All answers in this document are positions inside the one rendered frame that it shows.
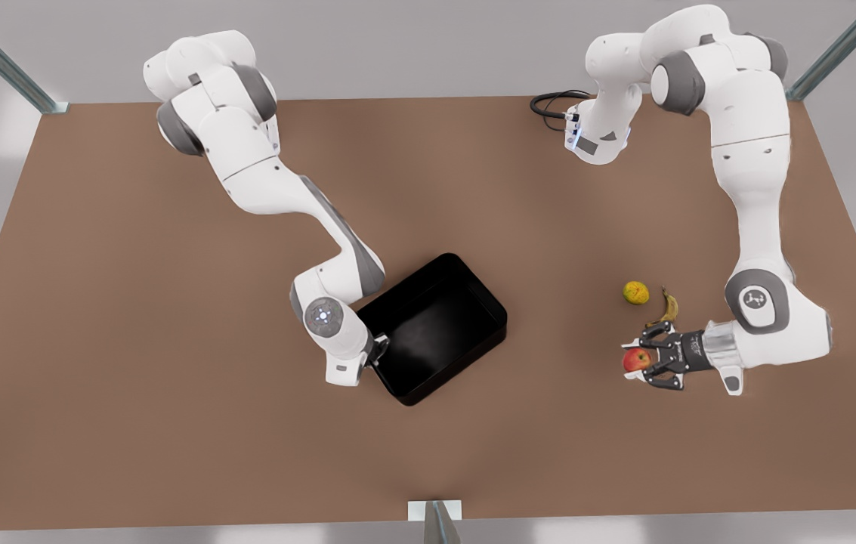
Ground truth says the black storage box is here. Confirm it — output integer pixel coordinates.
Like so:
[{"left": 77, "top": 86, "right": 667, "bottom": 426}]
[{"left": 356, "top": 252, "right": 508, "bottom": 407}]

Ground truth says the yellow banana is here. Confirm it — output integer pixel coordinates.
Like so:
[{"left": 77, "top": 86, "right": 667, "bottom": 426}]
[{"left": 647, "top": 287, "right": 680, "bottom": 328}]

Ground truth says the silver frame post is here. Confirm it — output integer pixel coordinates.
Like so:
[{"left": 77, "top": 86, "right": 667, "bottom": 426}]
[
  {"left": 786, "top": 0, "right": 856, "bottom": 102},
  {"left": 0, "top": 0, "right": 68, "bottom": 115},
  {"left": 407, "top": 499, "right": 463, "bottom": 544}
]

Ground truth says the black cable loop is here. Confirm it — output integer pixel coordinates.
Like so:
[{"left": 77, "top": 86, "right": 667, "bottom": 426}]
[{"left": 530, "top": 90, "right": 593, "bottom": 132}]

